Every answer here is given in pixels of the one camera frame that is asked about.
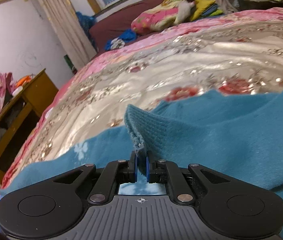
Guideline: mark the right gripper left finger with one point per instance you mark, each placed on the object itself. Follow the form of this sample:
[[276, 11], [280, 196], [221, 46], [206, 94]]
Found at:
[[111, 177]]

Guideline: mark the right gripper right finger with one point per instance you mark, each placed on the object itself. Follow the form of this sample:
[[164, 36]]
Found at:
[[168, 173]]

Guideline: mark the teal knit sweater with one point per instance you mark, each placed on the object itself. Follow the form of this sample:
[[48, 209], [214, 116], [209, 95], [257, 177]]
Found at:
[[237, 135]]

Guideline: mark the blue clothes pile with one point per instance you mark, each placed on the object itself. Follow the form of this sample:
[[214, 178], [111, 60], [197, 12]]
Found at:
[[119, 42]]

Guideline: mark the wooden desk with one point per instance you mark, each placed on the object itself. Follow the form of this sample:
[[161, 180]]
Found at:
[[19, 116]]

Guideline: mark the maroon sofa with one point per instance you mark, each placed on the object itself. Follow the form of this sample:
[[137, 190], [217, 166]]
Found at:
[[115, 24]]

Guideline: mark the blue bag behind curtain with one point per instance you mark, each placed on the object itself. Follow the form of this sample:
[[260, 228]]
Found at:
[[86, 22]]

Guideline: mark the floral satin bedspread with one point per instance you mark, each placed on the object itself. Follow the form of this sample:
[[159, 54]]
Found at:
[[241, 53]]

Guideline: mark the yellow green folded cloths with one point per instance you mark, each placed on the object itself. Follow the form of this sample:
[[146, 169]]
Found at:
[[204, 9]]

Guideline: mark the beige curtain left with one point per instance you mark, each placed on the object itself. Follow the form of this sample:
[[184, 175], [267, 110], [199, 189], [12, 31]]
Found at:
[[65, 23]]

